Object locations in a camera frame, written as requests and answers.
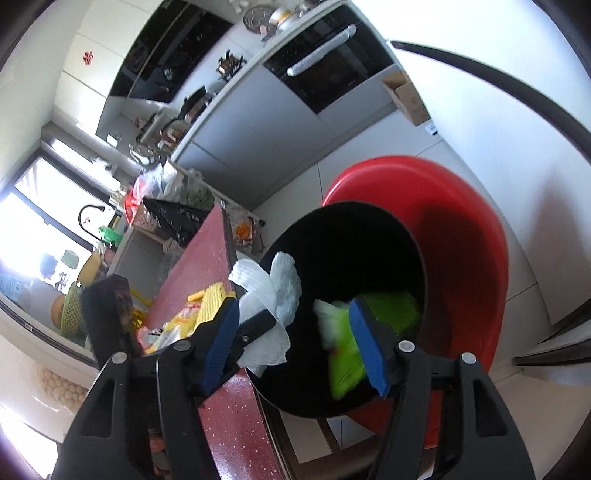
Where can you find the yellow snack bag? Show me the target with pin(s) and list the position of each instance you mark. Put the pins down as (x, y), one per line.
(200, 307)

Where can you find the green woven basket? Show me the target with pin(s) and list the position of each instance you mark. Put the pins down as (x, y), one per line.
(71, 320)

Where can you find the grey lower cabinets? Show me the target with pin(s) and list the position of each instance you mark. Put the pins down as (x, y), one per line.
(259, 135)

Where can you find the black trash bin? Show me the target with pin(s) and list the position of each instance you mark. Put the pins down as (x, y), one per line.
(341, 251)

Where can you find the round silver steamer rack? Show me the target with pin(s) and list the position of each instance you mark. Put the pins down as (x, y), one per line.
(257, 19)

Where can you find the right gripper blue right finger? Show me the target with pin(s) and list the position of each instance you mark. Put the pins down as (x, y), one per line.
(377, 344)

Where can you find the red plastic bag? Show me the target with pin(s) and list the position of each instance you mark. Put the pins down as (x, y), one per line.
(134, 196)

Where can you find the clear plastic bag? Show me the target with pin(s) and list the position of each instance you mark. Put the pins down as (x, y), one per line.
(164, 182)

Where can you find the green snack wrapper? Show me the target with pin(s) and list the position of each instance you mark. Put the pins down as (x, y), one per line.
(346, 368)

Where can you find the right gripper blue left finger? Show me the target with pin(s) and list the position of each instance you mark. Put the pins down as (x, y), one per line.
(215, 340)

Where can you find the black sink faucet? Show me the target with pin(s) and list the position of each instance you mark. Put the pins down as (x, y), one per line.
(92, 218)

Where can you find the white paper towel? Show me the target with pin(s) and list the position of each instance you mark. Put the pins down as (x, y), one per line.
(277, 293)

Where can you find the black range hood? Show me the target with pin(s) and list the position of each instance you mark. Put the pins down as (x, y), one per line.
(171, 44)

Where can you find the black built-in oven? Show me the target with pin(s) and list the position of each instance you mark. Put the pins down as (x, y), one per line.
(331, 57)

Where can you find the black plastic bag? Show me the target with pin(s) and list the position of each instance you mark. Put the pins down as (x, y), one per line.
(181, 222)

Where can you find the cardboard box on floor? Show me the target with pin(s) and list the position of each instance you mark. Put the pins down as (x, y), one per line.
(406, 97)

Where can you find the white upper cabinets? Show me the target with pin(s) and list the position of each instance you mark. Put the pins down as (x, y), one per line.
(61, 56)

